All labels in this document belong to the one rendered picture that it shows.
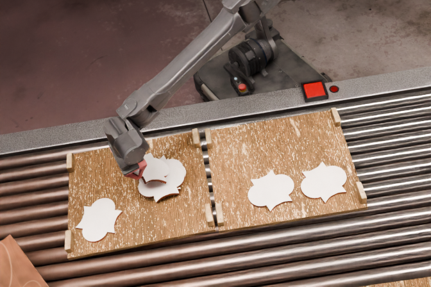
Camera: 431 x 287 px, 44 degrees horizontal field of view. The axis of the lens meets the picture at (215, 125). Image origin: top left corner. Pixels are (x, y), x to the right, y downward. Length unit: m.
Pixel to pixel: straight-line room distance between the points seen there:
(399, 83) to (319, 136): 0.35
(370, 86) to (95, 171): 0.91
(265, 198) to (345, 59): 1.79
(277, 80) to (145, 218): 1.36
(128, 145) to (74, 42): 2.31
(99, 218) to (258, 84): 1.37
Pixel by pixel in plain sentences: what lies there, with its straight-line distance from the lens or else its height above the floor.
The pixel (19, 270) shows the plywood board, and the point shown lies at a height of 1.04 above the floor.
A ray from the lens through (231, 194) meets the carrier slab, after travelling 1.54.
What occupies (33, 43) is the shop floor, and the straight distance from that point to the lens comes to 3.68.
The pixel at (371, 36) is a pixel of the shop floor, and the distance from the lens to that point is 3.33.
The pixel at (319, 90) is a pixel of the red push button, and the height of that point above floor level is 0.93.
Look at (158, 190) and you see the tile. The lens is 1.54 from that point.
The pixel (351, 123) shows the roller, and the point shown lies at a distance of 1.71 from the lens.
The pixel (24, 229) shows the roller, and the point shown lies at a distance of 1.67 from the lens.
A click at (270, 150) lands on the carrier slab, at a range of 1.61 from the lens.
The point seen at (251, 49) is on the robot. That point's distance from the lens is 2.65.
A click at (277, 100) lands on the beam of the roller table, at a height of 0.92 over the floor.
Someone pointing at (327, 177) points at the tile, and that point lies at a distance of 1.55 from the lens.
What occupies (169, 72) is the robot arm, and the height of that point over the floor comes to 1.31.
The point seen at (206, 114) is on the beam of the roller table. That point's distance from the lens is 1.74.
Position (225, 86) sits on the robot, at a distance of 2.73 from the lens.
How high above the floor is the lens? 2.26
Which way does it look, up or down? 52 degrees down
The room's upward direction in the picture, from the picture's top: 10 degrees counter-clockwise
